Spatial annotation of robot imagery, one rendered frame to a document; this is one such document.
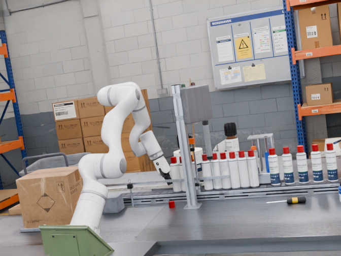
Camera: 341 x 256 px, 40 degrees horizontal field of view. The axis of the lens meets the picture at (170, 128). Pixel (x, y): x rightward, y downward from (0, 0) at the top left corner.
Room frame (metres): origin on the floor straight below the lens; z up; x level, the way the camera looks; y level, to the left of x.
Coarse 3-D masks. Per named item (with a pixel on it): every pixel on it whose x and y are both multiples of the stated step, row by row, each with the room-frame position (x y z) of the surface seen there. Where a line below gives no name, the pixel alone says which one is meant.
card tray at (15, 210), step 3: (18, 204) 2.98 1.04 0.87; (12, 207) 2.92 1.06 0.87; (15, 207) 2.94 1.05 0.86; (18, 207) 2.97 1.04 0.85; (9, 210) 2.88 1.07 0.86; (12, 210) 2.87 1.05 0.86; (15, 210) 2.87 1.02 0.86; (18, 210) 2.86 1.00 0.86; (9, 213) 2.88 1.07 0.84; (12, 213) 2.87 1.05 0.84; (15, 213) 2.87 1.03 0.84; (18, 213) 2.86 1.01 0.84; (21, 213) 2.85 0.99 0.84
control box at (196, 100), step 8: (184, 88) 2.47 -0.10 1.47; (192, 88) 2.50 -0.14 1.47; (200, 88) 2.53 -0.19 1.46; (208, 88) 2.57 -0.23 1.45; (184, 96) 2.48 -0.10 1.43; (192, 96) 2.49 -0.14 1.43; (200, 96) 2.53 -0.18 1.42; (208, 96) 2.56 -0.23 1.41; (184, 104) 2.48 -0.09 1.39; (192, 104) 2.49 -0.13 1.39; (200, 104) 2.52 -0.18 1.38; (208, 104) 2.56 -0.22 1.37; (184, 112) 2.49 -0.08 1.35; (192, 112) 2.48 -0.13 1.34; (200, 112) 2.52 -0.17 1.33; (208, 112) 2.55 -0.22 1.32; (184, 120) 2.50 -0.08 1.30; (192, 120) 2.48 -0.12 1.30; (200, 120) 2.51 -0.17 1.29
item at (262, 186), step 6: (324, 180) 2.48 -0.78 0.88; (258, 186) 2.54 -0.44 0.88; (264, 186) 2.52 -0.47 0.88; (270, 186) 2.51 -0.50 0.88; (276, 186) 2.49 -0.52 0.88; (282, 186) 2.48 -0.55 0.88; (138, 192) 2.80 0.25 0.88; (144, 192) 2.78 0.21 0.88; (150, 192) 2.76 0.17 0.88; (156, 192) 2.74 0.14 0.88; (162, 192) 2.72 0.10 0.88; (168, 192) 2.70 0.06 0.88; (180, 192) 2.66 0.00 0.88
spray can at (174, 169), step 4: (172, 160) 2.67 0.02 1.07; (176, 160) 2.68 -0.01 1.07; (172, 164) 2.67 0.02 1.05; (176, 164) 2.67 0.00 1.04; (172, 168) 2.67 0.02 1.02; (176, 168) 2.66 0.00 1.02; (172, 172) 2.67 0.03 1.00; (176, 172) 2.66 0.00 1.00; (172, 176) 2.67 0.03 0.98; (176, 176) 2.66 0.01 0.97; (176, 184) 2.66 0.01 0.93; (180, 184) 2.67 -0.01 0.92; (176, 188) 2.66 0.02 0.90; (180, 188) 2.67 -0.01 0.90; (176, 192) 2.66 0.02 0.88
